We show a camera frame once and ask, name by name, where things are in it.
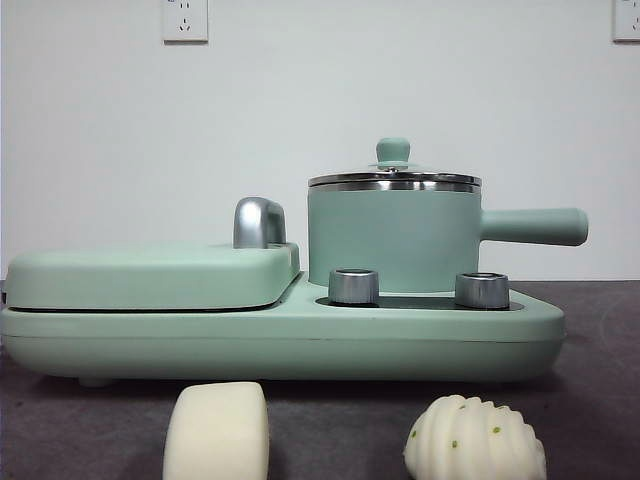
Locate white wall socket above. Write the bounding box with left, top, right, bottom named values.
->
left=162, top=0, right=210, bottom=43
left=612, top=0, right=640, bottom=43

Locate mint green breakfast machine base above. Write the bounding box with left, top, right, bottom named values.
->
left=0, top=272, right=567, bottom=389

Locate twisted bun with green specks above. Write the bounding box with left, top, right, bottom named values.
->
left=402, top=393, right=547, bottom=480

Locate glass pot lid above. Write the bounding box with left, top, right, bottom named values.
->
left=307, top=138, right=482, bottom=187

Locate plain white steamed bun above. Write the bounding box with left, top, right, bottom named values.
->
left=162, top=381, right=270, bottom=480

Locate grey felt table cloth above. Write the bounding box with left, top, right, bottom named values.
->
left=0, top=279, right=640, bottom=480

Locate mint green handled pot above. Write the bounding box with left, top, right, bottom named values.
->
left=306, top=180, right=589, bottom=295

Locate green griddle lid, silver handle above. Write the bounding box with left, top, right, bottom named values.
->
left=3, top=197, right=301, bottom=309

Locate silver control knob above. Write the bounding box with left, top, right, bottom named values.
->
left=454, top=272, right=510, bottom=308
left=328, top=268, right=380, bottom=305

